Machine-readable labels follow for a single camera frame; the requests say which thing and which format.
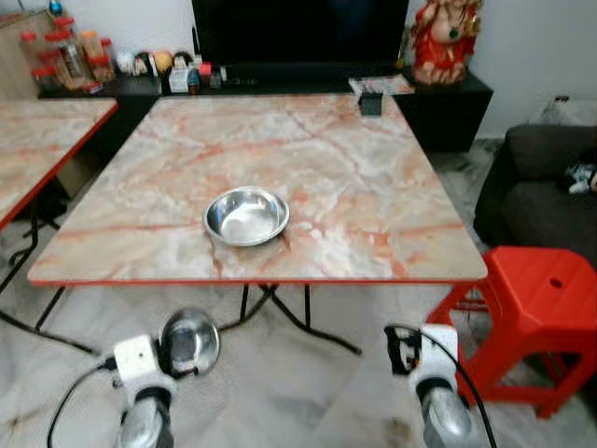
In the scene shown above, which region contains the small steel bowl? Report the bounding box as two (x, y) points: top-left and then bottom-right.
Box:
(160, 307), (222, 378)

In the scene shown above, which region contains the red plastic stool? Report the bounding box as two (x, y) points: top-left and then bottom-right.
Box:
(426, 245), (597, 419)

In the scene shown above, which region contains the large steel bowl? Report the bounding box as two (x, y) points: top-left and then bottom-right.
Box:
(203, 187), (291, 248)

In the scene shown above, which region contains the dark grey sofa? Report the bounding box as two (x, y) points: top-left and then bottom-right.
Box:
(472, 123), (597, 268)

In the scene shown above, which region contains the square marble red-rimmed folding table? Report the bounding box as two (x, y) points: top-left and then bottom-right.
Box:
(27, 93), (490, 357)

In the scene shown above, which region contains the black television console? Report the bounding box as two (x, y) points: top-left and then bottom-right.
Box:
(37, 67), (494, 156)

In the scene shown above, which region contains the small black white toy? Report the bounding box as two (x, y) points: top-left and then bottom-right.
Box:
(566, 162), (597, 195)

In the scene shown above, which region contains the small black box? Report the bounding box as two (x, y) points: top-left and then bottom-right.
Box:
(359, 91), (385, 118)

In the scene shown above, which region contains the white printed flyer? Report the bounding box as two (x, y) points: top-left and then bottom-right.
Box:
(349, 75), (416, 97)

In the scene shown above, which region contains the small white box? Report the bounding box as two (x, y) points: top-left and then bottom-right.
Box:
(169, 67), (191, 93)

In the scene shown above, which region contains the black red round figurine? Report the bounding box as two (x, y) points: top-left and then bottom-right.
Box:
(134, 51), (155, 77)

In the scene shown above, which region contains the yellow round figurine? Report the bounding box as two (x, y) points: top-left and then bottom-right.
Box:
(154, 49), (175, 75)

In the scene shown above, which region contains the red lid nut jar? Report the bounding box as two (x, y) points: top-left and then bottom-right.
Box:
(89, 51), (115, 83)

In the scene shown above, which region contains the red gold statue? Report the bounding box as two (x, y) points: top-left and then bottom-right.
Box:
(410, 0), (485, 88)

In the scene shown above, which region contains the large clear jar red lid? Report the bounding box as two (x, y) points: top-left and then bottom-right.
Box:
(47, 30), (90, 90)

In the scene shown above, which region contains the orange lid snack jar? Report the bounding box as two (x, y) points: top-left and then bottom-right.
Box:
(80, 30), (104, 61)

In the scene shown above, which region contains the black flat television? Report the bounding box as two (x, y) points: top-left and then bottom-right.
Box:
(190, 0), (412, 69)

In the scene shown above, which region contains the light wooden cabinet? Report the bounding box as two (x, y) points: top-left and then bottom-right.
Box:
(0, 9), (53, 102)

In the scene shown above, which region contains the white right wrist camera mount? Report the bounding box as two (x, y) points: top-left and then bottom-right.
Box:
(410, 323), (461, 395)

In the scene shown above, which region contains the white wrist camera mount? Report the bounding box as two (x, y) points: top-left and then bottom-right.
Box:
(113, 334), (178, 404)
(410, 323), (461, 395)

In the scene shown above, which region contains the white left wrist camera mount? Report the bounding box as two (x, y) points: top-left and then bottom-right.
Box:
(113, 334), (178, 404)

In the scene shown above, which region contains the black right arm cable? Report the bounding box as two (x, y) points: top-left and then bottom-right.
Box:
(385, 323), (500, 448)

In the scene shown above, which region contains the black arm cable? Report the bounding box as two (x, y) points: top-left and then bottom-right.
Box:
(46, 358), (118, 448)
(385, 323), (500, 448)

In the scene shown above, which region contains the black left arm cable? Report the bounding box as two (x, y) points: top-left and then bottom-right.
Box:
(46, 358), (118, 448)

